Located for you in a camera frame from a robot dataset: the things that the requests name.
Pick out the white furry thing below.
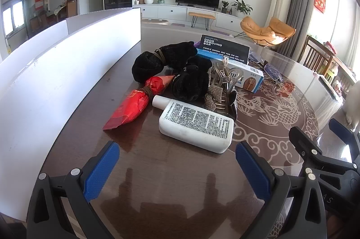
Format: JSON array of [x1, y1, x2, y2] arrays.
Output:
[[344, 80, 360, 134]]

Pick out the white long television cabinet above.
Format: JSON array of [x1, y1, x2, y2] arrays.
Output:
[[132, 4, 248, 31]]

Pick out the fabric-covered standing air conditioner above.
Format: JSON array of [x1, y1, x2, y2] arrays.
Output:
[[264, 0, 295, 31]]

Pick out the grey curtain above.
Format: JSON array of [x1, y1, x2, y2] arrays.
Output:
[[277, 0, 318, 59]]

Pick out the dark wooden slatted chair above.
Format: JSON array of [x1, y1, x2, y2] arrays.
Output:
[[332, 59, 360, 93], [299, 35, 338, 76]]

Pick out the blue and white carton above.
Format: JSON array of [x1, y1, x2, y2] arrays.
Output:
[[225, 61, 265, 93]]

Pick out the black printed carton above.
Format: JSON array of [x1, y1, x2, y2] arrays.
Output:
[[200, 34, 251, 65]]

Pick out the wooden bench with metal legs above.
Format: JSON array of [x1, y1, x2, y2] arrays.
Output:
[[188, 12, 216, 30]]

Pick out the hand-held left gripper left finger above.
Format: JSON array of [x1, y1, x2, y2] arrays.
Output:
[[27, 140, 120, 239]]

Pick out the white cardboard storage box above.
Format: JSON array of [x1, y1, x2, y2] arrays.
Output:
[[0, 7, 142, 222]]

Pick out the orange lounge chair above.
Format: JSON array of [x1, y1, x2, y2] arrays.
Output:
[[235, 16, 297, 48]]

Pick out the thin-framed eyeglasses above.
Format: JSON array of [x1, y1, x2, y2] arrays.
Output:
[[248, 52, 284, 85]]

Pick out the red plastic packet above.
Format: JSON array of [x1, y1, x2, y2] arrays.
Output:
[[103, 75, 175, 131]]

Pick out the silver rhinestone bow hair clip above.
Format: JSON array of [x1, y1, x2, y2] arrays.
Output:
[[203, 57, 246, 121]]

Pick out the black plush bundle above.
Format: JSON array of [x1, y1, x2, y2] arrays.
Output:
[[132, 41, 198, 84], [171, 56, 213, 102]]

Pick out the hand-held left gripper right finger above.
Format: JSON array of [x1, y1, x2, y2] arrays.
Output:
[[236, 141, 328, 239]]

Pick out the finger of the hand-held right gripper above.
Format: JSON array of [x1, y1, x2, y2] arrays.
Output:
[[289, 126, 355, 172], [328, 118, 360, 161]]

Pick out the leafy potted plant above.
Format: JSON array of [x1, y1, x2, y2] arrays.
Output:
[[231, 0, 253, 17]]

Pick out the white lotion bottle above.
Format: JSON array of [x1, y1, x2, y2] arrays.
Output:
[[152, 95, 234, 154]]

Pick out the beige pet bed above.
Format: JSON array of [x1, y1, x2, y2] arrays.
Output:
[[142, 18, 169, 26]]

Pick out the wooden dining chair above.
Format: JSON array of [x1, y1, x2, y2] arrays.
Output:
[[67, 0, 78, 17]]

